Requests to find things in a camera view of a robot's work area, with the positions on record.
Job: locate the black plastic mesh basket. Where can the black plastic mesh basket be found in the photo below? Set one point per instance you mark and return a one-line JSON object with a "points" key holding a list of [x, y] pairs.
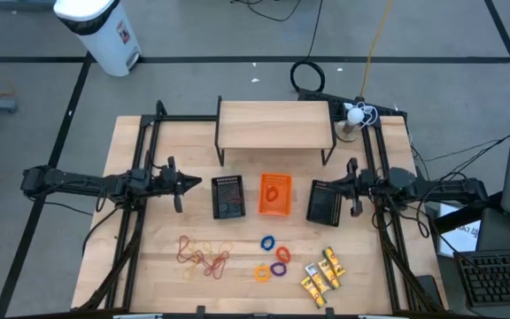
{"points": [[213, 195], [321, 208]]}

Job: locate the yellow Crayola crayon pack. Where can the yellow Crayola crayon pack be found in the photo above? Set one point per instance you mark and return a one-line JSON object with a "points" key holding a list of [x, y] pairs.
{"points": [[312, 292], [328, 273], [317, 278], [334, 261]]}

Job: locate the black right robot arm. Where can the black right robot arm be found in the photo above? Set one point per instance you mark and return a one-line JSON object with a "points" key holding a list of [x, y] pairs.
{"points": [[450, 188]]}

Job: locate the white paper sign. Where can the white paper sign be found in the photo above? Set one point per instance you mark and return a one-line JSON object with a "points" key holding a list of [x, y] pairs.
{"points": [[465, 241]]}

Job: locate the black computer keyboard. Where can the black computer keyboard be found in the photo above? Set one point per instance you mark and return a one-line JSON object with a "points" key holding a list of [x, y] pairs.
{"points": [[498, 277]]}

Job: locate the white trash can black rim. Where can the white trash can black rim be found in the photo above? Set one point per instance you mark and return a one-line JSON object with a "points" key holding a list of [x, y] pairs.
{"points": [[104, 40]]}

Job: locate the wooden shelf riser black legs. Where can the wooden shelf riser black legs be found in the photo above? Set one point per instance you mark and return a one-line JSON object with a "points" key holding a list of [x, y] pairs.
{"points": [[275, 124]]}

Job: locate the small black flat device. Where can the small black flat device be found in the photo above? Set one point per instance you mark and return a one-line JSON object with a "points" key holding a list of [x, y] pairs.
{"points": [[427, 288]]}

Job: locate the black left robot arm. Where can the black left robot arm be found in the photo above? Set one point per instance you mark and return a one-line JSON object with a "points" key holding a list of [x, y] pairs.
{"points": [[73, 181]]}

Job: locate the black table clamp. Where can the black table clamp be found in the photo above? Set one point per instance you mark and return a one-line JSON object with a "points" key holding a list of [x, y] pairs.
{"points": [[329, 311], [200, 310]]}

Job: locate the light grey edge plate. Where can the light grey edge plate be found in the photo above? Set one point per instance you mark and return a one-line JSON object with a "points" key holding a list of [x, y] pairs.
{"points": [[137, 316], [383, 316]]}

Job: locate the black metal bar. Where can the black metal bar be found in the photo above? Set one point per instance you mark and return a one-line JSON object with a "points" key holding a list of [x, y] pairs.
{"points": [[458, 220]]}

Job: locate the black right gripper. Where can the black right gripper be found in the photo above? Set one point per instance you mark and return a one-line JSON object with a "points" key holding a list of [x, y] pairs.
{"points": [[363, 184]]}

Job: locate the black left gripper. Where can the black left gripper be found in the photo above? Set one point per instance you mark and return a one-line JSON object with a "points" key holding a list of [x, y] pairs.
{"points": [[168, 184]]}

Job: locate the white bulb desk lamp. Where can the white bulb desk lamp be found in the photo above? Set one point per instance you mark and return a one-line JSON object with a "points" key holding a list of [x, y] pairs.
{"points": [[355, 116]]}

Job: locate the orange plastic mesh basket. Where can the orange plastic mesh basket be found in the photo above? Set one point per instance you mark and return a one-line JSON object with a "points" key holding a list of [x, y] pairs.
{"points": [[285, 179]]}

